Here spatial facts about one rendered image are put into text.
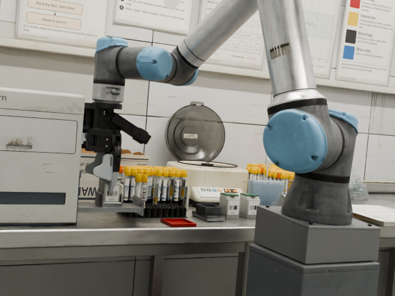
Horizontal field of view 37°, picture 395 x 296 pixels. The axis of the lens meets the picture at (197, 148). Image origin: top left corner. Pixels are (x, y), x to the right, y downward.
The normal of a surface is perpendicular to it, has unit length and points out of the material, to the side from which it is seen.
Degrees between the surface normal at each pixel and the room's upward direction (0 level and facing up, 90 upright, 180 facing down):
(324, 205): 74
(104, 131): 90
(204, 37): 105
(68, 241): 90
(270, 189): 90
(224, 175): 90
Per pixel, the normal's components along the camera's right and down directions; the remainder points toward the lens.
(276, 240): -0.89, -0.05
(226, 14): -0.32, 0.28
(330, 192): 0.14, -0.21
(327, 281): 0.45, 0.08
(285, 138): -0.51, 0.13
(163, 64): 0.84, 0.10
